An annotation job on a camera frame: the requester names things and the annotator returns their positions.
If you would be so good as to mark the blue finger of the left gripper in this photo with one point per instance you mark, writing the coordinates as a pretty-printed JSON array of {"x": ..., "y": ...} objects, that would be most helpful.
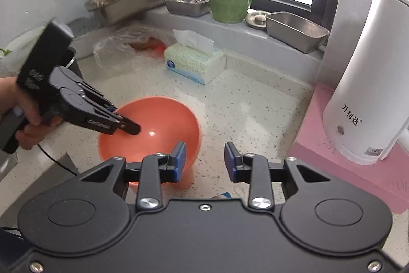
[{"x": 126, "y": 124}]

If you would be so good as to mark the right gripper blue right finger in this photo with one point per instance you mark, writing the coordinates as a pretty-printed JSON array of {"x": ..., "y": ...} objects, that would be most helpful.
[{"x": 253, "y": 170}]

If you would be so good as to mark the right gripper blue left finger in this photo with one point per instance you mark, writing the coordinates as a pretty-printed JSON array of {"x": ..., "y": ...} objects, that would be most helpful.
[{"x": 156, "y": 170}]

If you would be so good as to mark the coral footed bowl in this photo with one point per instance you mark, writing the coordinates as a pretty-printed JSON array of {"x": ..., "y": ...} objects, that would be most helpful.
[{"x": 164, "y": 122}]

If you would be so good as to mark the blue patterned sponge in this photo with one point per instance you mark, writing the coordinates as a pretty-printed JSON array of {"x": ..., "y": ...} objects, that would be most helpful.
[{"x": 222, "y": 196}]

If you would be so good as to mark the black rice cooker pot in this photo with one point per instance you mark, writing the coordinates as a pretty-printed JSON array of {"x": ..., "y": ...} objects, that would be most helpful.
[{"x": 70, "y": 62}]

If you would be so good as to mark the clear plastic bag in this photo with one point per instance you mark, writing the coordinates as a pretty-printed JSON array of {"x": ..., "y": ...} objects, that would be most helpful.
[{"x": 132, "y": 43}]

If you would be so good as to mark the tissue pack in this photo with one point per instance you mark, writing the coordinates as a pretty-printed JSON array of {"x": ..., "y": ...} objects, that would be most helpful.
[{"x": 195, "y": 57}]

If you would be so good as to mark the small steel tray left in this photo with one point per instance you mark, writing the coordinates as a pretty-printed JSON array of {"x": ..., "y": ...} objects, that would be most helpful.
[{"x": 189, "y": 8}]

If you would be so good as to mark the small steel tray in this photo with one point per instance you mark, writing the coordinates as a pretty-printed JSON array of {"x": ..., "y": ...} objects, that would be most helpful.
[
  {"x": 189, "y": 8},
  {"x": 295, "y": 31}
]

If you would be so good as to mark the white electric kettle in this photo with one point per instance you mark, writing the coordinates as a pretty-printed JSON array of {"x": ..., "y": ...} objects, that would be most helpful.
[{"x": 368, "y": 112}]

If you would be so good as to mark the small steel tray right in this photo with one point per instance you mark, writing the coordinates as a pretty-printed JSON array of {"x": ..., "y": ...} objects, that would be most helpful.
[{"x": 295, "y": 31}]

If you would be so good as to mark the round metal lid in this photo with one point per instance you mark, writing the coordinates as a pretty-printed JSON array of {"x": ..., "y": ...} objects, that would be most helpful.
[{"x": 256, "y": 19}]

